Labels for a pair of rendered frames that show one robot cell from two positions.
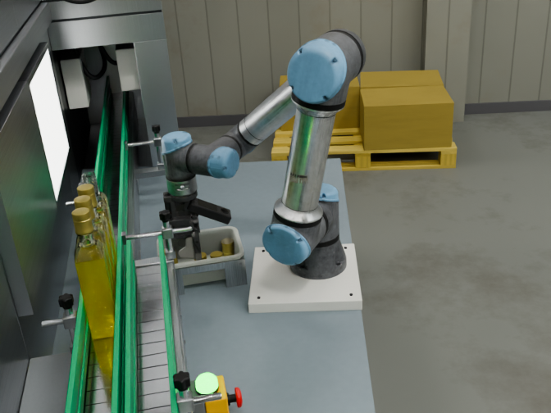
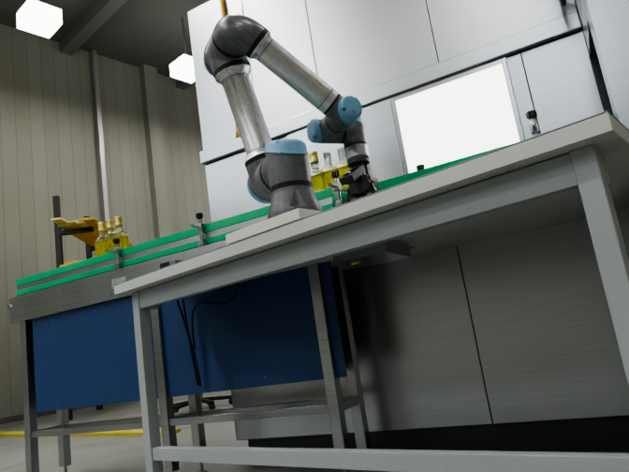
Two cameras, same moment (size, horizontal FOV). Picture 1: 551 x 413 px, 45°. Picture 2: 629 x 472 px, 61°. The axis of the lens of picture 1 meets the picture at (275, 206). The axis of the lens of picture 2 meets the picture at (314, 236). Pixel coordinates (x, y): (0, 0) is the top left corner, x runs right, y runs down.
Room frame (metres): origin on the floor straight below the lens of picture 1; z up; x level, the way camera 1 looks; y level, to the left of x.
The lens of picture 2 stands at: (2.39, -1.22, 0.45)
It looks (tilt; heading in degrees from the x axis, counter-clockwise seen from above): 11 degrees up; 126
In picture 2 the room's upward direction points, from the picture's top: 9 degrees counter-clockwise
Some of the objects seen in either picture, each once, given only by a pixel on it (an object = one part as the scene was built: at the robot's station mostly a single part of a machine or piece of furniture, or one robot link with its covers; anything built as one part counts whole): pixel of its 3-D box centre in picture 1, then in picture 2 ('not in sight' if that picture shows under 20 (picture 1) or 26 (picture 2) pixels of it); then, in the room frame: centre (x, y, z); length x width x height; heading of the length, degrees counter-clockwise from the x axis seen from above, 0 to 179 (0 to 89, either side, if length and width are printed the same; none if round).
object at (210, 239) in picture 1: (201, 259); not in sight; (1.55, 0.21, 0.80); 0.22 x 0.17 x 0.09; 99
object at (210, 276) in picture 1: (191, 263); not in sight; (1.55, 0.24, 0.79); 0.27 x 0.17 x 0.08; 99
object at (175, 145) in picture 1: (179, 156); (352, 132); (1.54, 0.23, 1.10); 0.09 x 0.08 x 0.11; 62
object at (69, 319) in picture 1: (61, 326); not in sight; (1.08, 0.44, 0.94); 0.07 x 0.04 x 0.13; 99
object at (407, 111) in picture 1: (360, 118); not in sight; (4.23, -0.61, 0.21); 1.18 x 0.81 x 0.43; 86
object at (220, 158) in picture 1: (216, 158); (328, 129); (1.51, 0.14, 1.10); 0.11 x 0.11 x 0.08; 62
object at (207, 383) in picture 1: (207, 383); not in sight; (1.01, 0.16, 0.84); 0.04 x 0.04 x 0.03
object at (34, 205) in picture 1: (35, 152); (394, 142); (1.52, 0.57, 1.15); 0.90 x 0.03 x 0.34; 9
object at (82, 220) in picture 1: (82, 221); not in sight; (1.15, 0.37, 1.14); 0.04 x 0.04 x 0.04
